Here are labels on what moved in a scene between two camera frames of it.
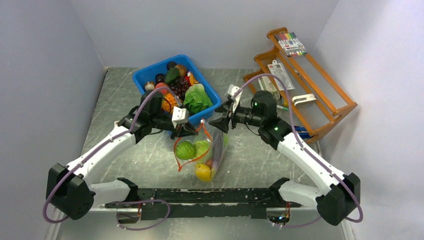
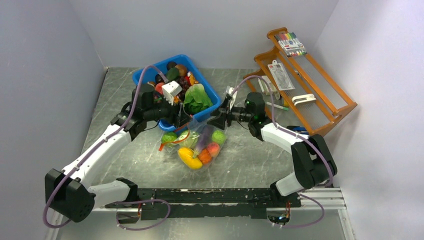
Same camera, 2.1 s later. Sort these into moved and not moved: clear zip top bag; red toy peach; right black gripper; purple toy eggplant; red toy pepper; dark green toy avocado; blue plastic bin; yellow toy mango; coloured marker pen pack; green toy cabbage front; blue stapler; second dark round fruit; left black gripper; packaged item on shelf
Moved: yellow toy mango; left black gripper; green toy cabbage front; purple toy eggplant; red toy peach; clear zip top bag
Not moved: dark green toy avocado; packaged item on shelf; red toy pepper; right black gripper; blue plastic bin; second dark round fruit; blue stapler; coloured marker pen pack
